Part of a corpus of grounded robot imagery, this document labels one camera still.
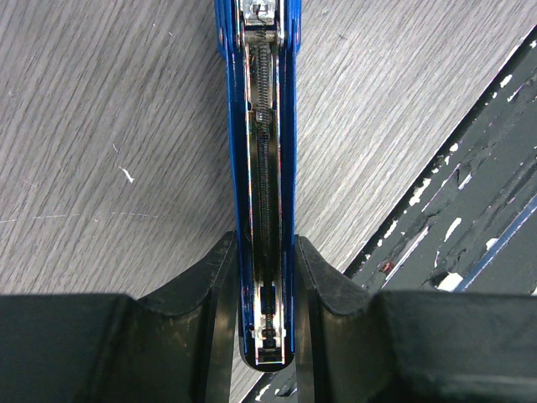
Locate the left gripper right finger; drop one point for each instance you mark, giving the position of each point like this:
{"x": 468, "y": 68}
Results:
{"x": 407, "y": 345}

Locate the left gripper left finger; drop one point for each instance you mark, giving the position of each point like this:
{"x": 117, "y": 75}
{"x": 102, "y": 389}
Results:
{"x": 172, "y": 345}

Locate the blue stapler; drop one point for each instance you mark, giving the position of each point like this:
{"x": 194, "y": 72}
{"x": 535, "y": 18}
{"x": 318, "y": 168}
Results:
{"x": 259, "y": 42}

